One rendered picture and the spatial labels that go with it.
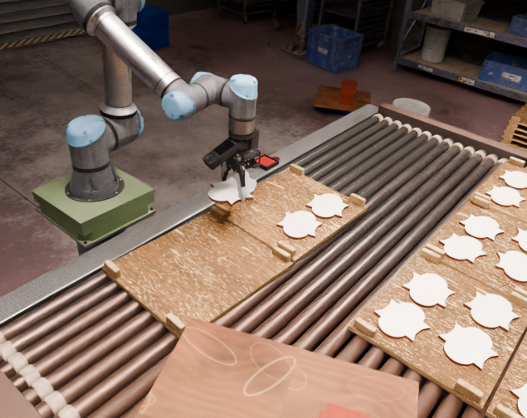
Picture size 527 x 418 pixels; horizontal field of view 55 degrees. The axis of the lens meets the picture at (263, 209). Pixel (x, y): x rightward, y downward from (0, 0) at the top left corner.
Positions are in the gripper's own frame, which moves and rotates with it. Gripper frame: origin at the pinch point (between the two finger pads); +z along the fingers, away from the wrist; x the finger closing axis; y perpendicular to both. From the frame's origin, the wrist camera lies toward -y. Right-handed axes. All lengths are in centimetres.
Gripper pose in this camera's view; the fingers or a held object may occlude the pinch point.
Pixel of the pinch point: (231, 191)
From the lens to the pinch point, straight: 154.4
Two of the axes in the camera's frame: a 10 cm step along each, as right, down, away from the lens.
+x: -5.4, -5.2, 6.6
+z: -0.8, 8.2, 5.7
